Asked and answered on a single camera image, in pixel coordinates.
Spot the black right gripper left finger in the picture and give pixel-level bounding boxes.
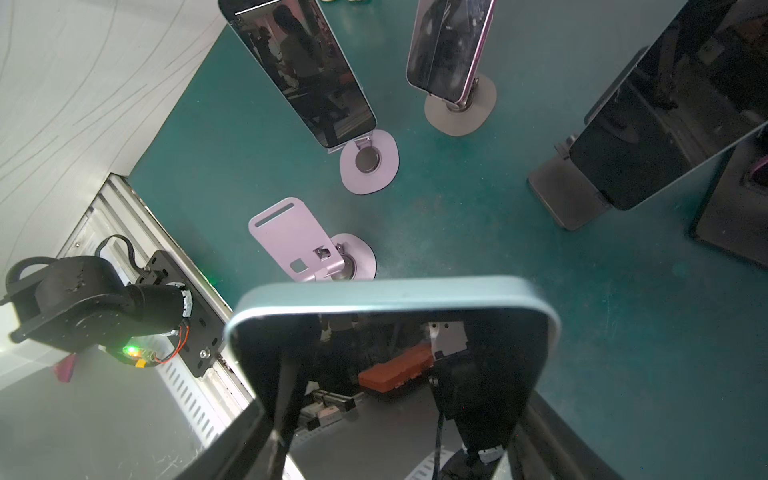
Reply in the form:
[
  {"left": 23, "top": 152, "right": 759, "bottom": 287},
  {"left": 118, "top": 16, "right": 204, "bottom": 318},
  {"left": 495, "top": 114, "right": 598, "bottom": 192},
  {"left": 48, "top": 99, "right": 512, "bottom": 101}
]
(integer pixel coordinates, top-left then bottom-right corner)
[{"left": 176, "top": 400, "right": 281, "bottom": 480}]

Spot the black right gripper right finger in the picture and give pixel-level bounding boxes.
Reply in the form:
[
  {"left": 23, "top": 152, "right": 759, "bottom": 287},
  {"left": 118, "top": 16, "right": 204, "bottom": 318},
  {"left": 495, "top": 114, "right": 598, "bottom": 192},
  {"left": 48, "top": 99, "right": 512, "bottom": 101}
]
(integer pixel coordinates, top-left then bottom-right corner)
[{"left": 509, "top": 392, "right": 622, "bottom": 480}]

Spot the phone with light green frame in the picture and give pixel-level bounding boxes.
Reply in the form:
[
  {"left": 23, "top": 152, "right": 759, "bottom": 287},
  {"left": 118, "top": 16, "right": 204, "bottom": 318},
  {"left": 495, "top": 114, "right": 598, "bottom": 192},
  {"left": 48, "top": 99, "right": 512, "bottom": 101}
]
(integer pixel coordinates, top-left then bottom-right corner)
[{"left": 225, "top": 276, "right": 561, "bottom": 479}]

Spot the phone with dark frame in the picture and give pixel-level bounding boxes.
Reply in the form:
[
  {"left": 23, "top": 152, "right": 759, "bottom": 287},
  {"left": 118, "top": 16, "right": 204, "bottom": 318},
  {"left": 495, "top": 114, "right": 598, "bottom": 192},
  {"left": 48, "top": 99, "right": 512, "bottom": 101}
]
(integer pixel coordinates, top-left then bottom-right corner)
[{"left": 570, "top": 1, "right": 767, "bottom": 210}]

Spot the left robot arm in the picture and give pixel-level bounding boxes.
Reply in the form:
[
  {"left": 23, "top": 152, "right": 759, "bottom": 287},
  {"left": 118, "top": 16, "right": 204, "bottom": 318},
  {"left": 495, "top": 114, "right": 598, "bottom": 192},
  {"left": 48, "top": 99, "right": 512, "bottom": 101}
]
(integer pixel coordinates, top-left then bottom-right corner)
[{"left": 1, "top": 234, "right": 194, "bottom": 368}]

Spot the purple round stand front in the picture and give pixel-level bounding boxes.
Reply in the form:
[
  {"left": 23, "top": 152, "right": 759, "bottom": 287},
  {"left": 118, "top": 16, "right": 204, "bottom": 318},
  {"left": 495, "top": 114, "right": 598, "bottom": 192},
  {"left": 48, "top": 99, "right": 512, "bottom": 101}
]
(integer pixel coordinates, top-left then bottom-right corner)
[{"left": 248, "top": 197, "right": 377, "bottom": 282}]

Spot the purple round stand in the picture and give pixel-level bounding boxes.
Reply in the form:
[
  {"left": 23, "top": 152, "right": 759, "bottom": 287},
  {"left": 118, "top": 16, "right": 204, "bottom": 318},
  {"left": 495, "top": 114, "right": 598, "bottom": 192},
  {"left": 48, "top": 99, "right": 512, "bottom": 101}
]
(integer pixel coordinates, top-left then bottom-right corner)
[
  {"left": 328, "top": 129, "right": 400, "bottom": 196},
  {"left": 248, "top": 197, "right": 377, "bottom": 282}
]

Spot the black folding phone stand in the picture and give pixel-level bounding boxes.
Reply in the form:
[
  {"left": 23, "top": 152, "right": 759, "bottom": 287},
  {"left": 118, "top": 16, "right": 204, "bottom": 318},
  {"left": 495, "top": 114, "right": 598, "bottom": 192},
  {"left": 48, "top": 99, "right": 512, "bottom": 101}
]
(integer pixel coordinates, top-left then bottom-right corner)
[{"left": 527, "top": 46, "right": 649, "bottom": 231}]

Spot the black rectangular phone stand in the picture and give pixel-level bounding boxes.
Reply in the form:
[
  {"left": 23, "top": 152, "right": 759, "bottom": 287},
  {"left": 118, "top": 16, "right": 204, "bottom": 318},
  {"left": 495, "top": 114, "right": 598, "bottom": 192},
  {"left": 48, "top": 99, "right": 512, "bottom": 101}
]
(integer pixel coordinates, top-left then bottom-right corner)
[{"left": 689, "top": 127, "right": 767, "bottom": 269}]

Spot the purple round stand middle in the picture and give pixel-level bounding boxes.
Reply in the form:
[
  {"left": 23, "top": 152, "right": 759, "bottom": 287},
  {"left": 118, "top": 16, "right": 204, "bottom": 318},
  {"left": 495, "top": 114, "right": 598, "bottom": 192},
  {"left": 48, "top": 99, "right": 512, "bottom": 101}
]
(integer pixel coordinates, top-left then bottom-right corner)
[{"left": 328, "top": 129, "right": 400, "bottom": 196}]

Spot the grey round stand back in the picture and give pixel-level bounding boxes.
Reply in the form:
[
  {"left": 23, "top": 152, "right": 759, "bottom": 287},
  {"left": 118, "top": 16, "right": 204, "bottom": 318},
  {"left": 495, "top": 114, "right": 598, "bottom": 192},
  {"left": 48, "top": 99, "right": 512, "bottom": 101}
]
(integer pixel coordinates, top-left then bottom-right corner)
[{"left": 424, "top": 74, "right": 498, "bottom": 137}]

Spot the phone on middle purple stand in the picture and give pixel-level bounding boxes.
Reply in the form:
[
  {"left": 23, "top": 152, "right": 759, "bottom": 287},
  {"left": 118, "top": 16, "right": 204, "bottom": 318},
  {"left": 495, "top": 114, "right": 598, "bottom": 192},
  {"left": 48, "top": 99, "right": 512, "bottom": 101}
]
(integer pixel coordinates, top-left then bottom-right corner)
[{"left": 218, "top": 0, "right": 377, "bottom": 150}]

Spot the phone with cracked screen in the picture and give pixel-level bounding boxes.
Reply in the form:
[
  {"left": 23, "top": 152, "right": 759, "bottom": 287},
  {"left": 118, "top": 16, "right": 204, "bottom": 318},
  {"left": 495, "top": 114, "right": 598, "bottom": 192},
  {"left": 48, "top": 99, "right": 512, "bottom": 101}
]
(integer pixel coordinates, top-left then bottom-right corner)
[{"left": 406, "top": 0, "right": 497, "bottom": 105}]

